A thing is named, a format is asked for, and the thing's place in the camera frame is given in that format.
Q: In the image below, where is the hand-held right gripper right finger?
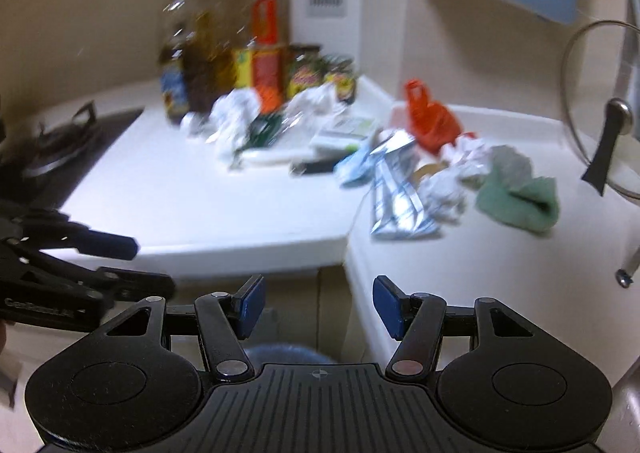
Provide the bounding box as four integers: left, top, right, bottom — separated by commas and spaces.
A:
372, 274, 556, 379

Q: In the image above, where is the dark soy sauce bottle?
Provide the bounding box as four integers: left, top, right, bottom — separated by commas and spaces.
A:
197, 0, 223, 61

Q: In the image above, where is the red plastic bag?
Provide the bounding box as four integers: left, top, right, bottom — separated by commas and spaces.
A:
403, 79, 462, 155

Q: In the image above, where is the large green label jar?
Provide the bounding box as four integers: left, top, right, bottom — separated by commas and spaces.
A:
286, 44, 324, 102

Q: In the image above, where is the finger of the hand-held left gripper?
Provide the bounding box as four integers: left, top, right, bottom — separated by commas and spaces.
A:
27, 257, 177, 304
30, 217, 140, 261

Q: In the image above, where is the small white paper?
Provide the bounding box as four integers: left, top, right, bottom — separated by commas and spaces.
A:
417, 168, 468, 225
452, 136, 493, 190

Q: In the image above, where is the small green label jar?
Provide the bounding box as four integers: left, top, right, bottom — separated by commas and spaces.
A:
325, 56, 357, 105

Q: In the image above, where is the silver foil packet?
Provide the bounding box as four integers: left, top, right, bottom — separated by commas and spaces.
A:
369, 128, 444, 240

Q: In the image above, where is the glass pot lid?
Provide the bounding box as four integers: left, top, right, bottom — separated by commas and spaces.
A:
559, 20, 640, 201

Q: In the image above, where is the white box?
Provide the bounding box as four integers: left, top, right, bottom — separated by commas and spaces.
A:
310, 114, 377, 154

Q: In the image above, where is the large white paper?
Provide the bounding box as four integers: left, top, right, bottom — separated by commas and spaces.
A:
206, 89, 264, 170

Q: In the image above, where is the clear plastic bag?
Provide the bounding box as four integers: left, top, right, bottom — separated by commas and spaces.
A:
287, 83, 337, 130

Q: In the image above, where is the green cloth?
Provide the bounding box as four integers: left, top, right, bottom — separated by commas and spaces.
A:
475, 146, 560, 235

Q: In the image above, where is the black gas stove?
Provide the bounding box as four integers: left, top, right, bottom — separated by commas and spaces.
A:
0, 100, 147, 214

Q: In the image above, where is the blue plastic waste basket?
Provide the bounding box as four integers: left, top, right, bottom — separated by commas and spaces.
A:
244, 343, 327, 366

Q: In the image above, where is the large blue label oil bottle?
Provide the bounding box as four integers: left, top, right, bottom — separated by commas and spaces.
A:
159, 0, 223, 127

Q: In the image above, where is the small black object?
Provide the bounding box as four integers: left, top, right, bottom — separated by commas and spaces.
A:
291, 159, 342, 179

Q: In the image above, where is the blue white wrapper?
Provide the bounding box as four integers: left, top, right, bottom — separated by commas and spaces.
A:
334, 142, 377, 187

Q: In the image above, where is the yellow label oil bottle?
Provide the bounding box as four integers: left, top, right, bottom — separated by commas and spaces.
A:
232, 0, 289, 115

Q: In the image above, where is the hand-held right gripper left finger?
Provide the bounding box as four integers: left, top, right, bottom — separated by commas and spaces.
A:
87, 274, 267, 382

